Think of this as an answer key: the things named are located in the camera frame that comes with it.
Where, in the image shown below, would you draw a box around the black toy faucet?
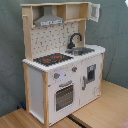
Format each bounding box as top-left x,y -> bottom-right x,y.
67,33 -> 82,49

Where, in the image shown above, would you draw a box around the wooden toy kitchen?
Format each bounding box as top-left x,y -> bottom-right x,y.
22,2 -> 105,127

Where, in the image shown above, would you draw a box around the left red oven knob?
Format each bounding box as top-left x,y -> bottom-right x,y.
54,73 -> 60,79

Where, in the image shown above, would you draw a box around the grey range hood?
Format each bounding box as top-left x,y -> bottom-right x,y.
34,5 -> 64,27

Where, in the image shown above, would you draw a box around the right red oven knob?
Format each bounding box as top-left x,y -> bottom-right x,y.
71,66 -> 78,73

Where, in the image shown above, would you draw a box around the oven door with window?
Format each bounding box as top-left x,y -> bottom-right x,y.
55,81 -> 74,111

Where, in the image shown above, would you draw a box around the black stovetop red burners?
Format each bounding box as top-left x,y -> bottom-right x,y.
34,53 -> 70,66

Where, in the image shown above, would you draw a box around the white fridge door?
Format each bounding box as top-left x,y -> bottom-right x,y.
80,55 -> 102,106

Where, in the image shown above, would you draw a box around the grey toy sink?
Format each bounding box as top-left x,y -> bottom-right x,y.
65,47 -> 95,55

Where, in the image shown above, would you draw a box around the red oven knob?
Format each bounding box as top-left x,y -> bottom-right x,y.
54,73 -> 60,79
71,66 -> 78,73

